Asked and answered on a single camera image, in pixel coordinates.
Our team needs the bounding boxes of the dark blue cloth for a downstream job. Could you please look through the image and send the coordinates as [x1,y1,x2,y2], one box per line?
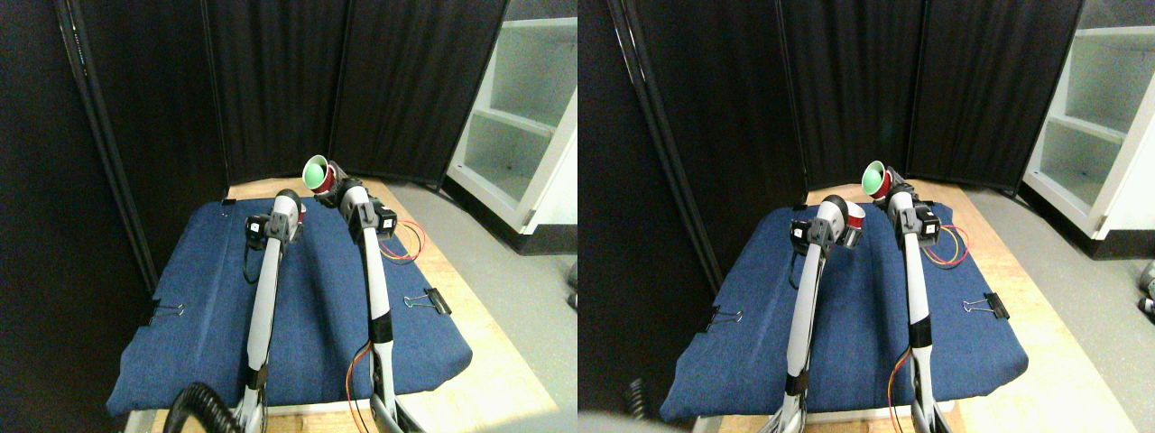
[661,203,1029,422]
[106,197,473,418]

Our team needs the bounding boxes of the white shelf unit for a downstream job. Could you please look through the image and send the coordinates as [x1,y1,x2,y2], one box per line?
[1021,27,1155,243]
[445,20,578,237]

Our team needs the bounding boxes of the black curtain stand pole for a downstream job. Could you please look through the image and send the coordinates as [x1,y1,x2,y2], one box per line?
[612,0,725,294]
[59,0,159,294]

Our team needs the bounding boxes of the orange wire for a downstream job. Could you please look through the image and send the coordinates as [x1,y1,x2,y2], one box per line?
[887,347,912,433]
[920,224,971,269]
[346,341,375,433]
[379,219,427,265]

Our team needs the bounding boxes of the black ribbed hose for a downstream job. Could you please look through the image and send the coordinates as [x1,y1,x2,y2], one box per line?
[627,377,651,421]
[162,383,245,433]

